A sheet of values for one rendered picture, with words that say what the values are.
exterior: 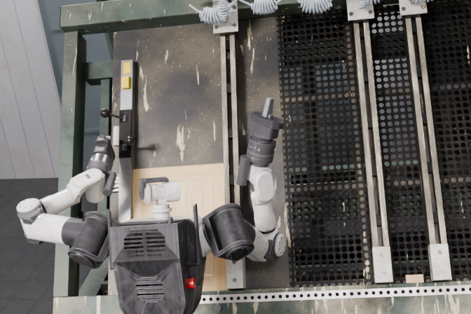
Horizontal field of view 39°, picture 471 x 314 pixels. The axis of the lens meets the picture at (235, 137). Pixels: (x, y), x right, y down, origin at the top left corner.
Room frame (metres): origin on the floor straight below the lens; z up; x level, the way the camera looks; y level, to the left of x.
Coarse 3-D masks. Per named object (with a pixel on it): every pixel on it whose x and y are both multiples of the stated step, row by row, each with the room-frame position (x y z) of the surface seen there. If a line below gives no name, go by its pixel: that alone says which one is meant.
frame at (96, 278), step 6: (108, 258) 2.66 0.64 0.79; (102, 264) 2.61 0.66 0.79; (108, 264) 2.61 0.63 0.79; (90, 270) 2.58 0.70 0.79; (96, 270) 2.57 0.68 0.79; (102, 270) 2.57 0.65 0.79; (108, 270) 2.56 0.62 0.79; (90, 276) 2.53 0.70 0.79; (96, 276) 2.52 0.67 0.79; (102, 276) 2.51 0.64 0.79; (84, 282) 2.48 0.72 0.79; (90, 282) 2.47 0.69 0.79; (96, 282) 2.47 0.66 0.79; (102, 282) 2.40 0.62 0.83; (84, 288) 2.44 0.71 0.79; (90, 288) 2.43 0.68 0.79; (96, 288) 2.42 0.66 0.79; (102, 288) 2.39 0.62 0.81; (78, 294) 2.39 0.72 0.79; (84, 294) 2.39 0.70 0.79; (90, 294) 2.38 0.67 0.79; (96, 294) 2.38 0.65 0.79; (102, 294) 2.39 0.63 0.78
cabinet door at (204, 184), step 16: (144, 176) 2.45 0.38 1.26; (160, 176) 2.44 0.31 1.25; (176, 176) 2.42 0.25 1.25; (192, 176) 2.41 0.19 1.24; (208, 176) 2.40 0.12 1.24; (192, 192) 2.38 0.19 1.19; (208, 192) 2.36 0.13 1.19; (144, 208) 2.37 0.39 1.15; (176, 208) 2.35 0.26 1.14; (192, 208) 2.34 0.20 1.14; (208, 208) 2.33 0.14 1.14; (208, 256) 2.22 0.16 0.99; (208, 272) 2.18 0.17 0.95; (224, 272) 2.17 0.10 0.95; (208, 288) 2.15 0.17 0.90; (224, 288) 2.13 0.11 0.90
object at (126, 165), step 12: (132, 60) 2.73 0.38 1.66; (132, 72) 2.70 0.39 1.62; (132, 84) 2.67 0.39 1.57; (132, 96) 2.64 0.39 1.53; (132, 108) 2.62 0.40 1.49; (132, 120) 2.59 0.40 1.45; (132, 132) 2.56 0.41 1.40; (132, 156) 2.50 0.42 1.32; (120, 168) 2.47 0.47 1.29; (132, 168) 2.48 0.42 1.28; (120, 180) 2.44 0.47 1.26; (132, 180) 2.45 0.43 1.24; (120, 192) 2.41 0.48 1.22; (120, 204) 2.38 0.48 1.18; (120, 216) 2.35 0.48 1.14
